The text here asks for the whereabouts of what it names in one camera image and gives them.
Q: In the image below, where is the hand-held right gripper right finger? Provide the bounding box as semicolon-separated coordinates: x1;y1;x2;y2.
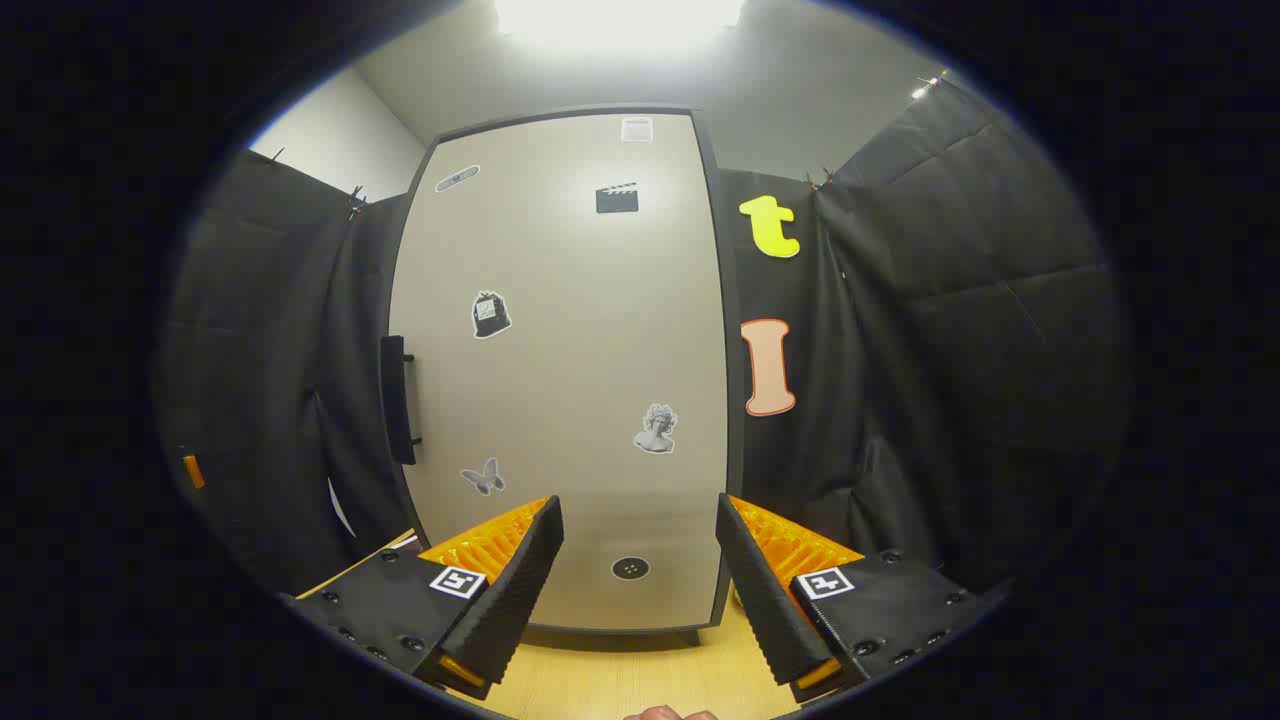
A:
715;492;1001;704

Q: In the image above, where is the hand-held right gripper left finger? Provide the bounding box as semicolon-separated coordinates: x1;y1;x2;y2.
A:
283;495;566;701

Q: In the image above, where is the dark grey cabinet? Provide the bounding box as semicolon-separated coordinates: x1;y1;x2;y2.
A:
380;103;749;638

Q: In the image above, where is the black backdrop cloth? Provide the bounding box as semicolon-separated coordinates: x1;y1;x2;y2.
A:
155;75;1131;601

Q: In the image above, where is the ceiling light panel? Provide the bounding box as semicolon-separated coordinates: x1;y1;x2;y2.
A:
495;0;746;51

